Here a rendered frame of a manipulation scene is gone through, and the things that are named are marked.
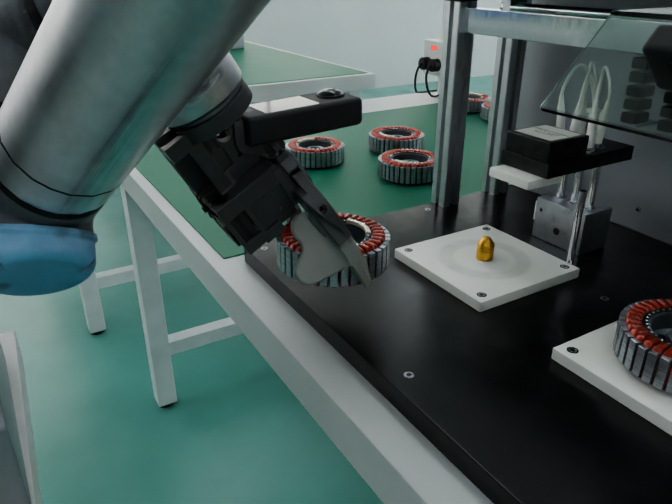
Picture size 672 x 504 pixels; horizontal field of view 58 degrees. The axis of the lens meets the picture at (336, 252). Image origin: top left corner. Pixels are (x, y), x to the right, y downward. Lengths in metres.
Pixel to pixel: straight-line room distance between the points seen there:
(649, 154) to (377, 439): 0.54
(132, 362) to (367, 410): 1.48
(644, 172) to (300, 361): 0.52
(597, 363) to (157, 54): 0.44
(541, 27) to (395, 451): 0.49
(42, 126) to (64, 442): 1.45
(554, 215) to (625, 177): 0.13
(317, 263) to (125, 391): 1.37
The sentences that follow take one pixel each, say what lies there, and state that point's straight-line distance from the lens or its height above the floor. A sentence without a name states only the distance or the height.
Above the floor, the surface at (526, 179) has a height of 0.88.
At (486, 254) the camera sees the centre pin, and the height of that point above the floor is 0.79.
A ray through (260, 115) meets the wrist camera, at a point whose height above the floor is 0.98.
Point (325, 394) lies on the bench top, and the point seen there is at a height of 0.74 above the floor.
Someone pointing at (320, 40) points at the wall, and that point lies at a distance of 5.69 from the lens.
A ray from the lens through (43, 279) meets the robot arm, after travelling 0.42.
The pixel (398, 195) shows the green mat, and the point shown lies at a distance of 1.00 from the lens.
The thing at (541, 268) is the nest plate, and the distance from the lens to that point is 0.72.
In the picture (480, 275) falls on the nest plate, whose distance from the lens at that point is 0.68.
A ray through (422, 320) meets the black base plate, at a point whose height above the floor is 0.77.
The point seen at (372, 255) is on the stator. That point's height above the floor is 0.85.
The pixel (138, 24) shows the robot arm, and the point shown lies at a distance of 0.27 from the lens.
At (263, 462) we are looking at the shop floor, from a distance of 1.56.
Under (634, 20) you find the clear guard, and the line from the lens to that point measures 0.45.
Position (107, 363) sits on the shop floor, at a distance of 1.98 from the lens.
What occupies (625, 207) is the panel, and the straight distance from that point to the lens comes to 0.90.
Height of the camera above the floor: 1.09
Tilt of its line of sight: 26 degrees down
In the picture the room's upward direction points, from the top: straight up
